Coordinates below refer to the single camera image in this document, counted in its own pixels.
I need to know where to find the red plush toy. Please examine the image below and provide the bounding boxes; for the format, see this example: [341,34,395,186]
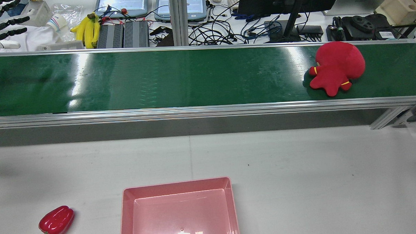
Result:
[307,40,367,98]

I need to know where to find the pink plastic basket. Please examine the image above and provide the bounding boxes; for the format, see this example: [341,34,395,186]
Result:
[118,176,241,234]

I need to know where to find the white cloth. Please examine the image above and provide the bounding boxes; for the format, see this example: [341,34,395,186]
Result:
[0,24,64,54]

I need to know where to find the clear plastic container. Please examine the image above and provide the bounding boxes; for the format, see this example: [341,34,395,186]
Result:
[20,1,53,28]

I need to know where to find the paper cup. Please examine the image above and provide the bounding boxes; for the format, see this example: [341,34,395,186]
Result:
[46,13,67,32]

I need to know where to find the clear plastic bag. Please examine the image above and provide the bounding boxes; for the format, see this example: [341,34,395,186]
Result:
[51,3,85,43]

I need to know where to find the yellow banana bunch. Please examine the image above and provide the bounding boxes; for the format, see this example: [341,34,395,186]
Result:
[70,13,101,50]

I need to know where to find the black ribbed metal box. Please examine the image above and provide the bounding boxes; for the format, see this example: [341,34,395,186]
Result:
[123,20,150,48]
[96,23,124,49]

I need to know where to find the grey teach pendant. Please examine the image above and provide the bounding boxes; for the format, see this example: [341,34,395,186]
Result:
[94,0,149,20]
[154,0,209,23]

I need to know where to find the black curved plastic part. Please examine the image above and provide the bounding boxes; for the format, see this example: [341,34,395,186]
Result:
[149,26,173,38]

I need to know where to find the dark brown block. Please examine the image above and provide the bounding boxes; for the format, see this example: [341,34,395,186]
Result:
[156,33,174,47]

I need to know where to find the red bell pepper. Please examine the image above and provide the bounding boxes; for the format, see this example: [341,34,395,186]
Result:
[37,205,76,234]

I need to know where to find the green belt conveyor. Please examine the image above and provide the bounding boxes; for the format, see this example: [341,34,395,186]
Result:
[0,38,416,143]

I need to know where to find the black computer monitor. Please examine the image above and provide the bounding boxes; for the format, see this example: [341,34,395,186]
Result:
[237,0,344,17]

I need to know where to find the black monitor stand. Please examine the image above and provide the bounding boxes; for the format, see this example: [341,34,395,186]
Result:
[263,0,312,43]

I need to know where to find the dark grey docking adapter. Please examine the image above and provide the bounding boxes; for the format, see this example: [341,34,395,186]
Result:
[296,24,324,38]

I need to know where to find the black device with label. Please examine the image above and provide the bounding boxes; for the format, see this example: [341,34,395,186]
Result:
[341,12,408,42]

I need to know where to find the light wooden box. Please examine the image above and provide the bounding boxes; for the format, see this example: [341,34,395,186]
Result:
[375,0,416,27]

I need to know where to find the red wires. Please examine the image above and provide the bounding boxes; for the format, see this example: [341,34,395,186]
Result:
[100,15,126,26]

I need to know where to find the aluminium profile post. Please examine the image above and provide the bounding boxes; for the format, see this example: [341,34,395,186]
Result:
[169,0,189,47]

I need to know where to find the black cable bundle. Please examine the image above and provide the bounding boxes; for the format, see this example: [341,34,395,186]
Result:
[187,1,248,46]

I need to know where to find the blue cable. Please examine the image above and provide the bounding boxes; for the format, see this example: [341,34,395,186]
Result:
[234,10,284,41]

